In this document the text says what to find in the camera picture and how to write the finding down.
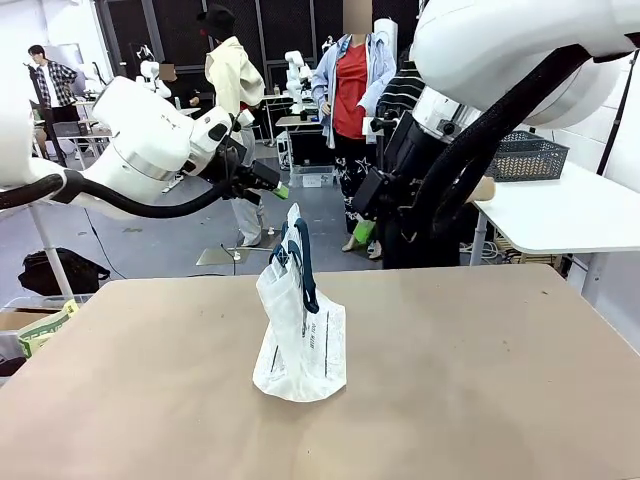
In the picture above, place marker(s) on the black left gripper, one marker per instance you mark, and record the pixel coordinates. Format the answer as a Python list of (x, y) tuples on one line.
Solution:
[(230, 170)]

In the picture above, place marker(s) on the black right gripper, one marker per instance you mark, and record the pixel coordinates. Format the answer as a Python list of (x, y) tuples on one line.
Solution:
[(372, 192)]

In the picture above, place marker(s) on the dark grey plastic lattice basket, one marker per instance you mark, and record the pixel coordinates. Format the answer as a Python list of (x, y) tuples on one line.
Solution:
[(530, 160)]

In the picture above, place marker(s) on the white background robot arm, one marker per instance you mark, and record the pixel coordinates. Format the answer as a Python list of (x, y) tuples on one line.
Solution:
[(297, 75), (152, 70)]

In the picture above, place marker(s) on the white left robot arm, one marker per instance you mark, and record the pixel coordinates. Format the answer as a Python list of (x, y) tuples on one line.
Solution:
[(145, 135)]

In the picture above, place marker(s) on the person's left forearm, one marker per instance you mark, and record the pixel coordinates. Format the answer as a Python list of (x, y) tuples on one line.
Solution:
[(484, 190)]

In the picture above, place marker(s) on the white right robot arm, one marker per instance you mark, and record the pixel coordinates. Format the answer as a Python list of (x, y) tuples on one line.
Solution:
[(500, 50)]

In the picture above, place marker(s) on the black bag on floor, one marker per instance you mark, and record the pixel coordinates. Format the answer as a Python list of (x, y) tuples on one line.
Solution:
[(60, 272)]

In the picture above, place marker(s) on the green and white paper bag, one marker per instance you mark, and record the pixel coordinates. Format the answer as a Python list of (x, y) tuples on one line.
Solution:
[(45, 330)]

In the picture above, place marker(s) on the clear plastic storage box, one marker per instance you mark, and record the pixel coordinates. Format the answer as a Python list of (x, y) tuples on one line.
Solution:
[(311, 177)]

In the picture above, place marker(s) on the black equipment case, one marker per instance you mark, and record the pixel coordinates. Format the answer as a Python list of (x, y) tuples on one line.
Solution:
[(310, 147)]

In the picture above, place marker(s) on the background work desk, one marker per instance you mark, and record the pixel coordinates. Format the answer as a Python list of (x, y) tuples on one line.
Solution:
[(295, 121)]

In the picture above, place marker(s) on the mannequin, cream jacket, black hat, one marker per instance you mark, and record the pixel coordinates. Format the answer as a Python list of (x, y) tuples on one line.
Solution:
[(230, 75)]

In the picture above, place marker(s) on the person in red shirt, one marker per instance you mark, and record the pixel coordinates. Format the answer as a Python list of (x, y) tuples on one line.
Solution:
[(350, 95)]

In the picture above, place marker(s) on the seated person in dark top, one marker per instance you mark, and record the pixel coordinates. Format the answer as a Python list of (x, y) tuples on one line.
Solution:
[(175, 87)]

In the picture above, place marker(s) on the person in black striped shirt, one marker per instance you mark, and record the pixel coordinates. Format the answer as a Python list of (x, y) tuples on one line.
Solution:
[(400, 90)]

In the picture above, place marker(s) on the wooden rack under table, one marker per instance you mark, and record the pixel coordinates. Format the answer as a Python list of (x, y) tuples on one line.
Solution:
[(530, 250)]

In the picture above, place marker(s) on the white side table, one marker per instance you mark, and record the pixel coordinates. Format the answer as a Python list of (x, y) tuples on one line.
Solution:
[(575, 210)]

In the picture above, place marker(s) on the white stand pole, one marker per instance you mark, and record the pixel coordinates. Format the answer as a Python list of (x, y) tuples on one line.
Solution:
[(50, 250)]

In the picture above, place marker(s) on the person in plaid shirt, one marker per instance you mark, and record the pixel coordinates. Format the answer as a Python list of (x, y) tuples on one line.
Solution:
[(52, 82)]

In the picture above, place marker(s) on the black tripod stand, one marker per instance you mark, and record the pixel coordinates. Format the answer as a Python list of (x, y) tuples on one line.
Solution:
[(616, 120)]

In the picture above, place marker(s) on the brown cardboard box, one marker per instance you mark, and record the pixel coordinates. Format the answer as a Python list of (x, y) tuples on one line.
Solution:
[(20, 319)]

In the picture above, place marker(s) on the metal mannequin base plate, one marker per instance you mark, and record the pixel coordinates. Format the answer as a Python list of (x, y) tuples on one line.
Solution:
[(220, 256)]

